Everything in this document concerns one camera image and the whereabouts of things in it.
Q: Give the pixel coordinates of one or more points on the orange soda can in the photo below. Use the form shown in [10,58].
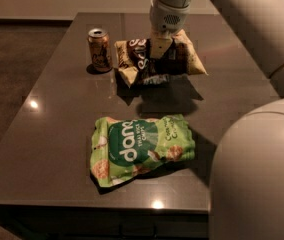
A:
[101,58]

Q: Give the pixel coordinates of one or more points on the green rice chips bag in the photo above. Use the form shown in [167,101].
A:
[124,149]

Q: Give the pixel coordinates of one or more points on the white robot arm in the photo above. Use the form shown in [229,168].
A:
[247,174]

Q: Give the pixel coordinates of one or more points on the brown chip bag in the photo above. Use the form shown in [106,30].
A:
[136,67]

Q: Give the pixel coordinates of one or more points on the dark table base cabinet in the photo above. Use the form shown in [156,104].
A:
[80,223]

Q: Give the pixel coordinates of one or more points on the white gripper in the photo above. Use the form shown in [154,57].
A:
[167,16]

